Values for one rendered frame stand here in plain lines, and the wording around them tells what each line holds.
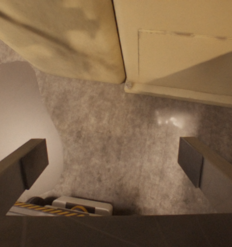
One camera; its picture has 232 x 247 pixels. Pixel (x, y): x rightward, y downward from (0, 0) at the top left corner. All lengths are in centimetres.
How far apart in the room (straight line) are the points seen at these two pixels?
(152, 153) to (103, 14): 63
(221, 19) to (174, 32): 11
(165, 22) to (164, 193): 72
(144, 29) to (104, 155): 61
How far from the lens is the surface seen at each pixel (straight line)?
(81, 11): 54
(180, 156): 16
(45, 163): 17
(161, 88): 89
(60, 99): 102
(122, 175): 90
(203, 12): 49
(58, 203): 87
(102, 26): 57
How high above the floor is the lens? 88
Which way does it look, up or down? 78 degrees down
